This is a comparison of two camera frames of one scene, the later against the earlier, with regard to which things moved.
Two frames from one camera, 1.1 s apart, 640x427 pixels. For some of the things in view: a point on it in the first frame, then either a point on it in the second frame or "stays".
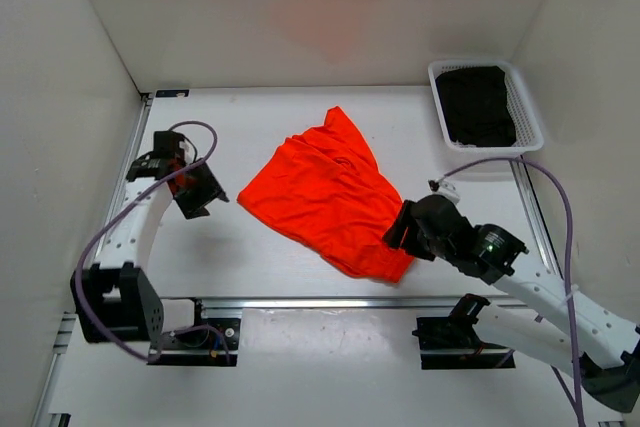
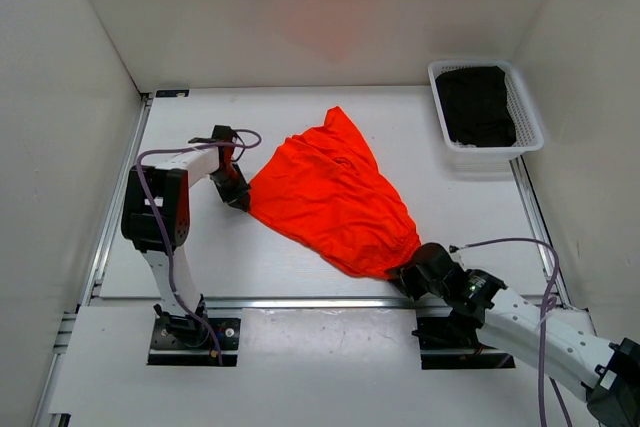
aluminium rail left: x=125 y=170 stays
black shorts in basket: x=475 y=106 stays
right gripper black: x=393 y=235 -> x=407 y=277
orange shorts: x=324 y=189 stays
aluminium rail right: x=538 y=220 stays
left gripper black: x=210 y=190 -> x=234 y=196
